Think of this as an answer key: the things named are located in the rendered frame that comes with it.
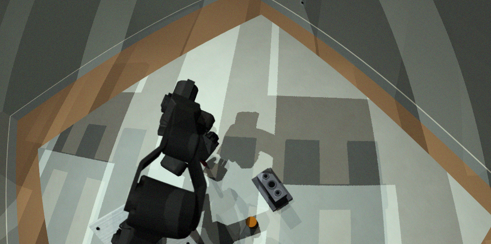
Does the orange cylinder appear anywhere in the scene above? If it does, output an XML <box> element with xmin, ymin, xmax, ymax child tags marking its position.
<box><xmin>245</xmin><ymin>217</ymin><xmax>259</xmax><ymax>229</ymax></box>

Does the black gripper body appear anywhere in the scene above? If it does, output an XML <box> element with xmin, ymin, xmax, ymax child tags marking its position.
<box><xmin>160</xmin><ymin>110</ymin><xmax>215</xmax><ymax>176</ymax></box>

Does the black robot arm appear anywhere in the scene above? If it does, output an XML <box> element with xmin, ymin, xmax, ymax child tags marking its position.
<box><xmin>111</xmin><ymin>79</ymin><xmax>219</xmax><ymax>244</ymax></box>

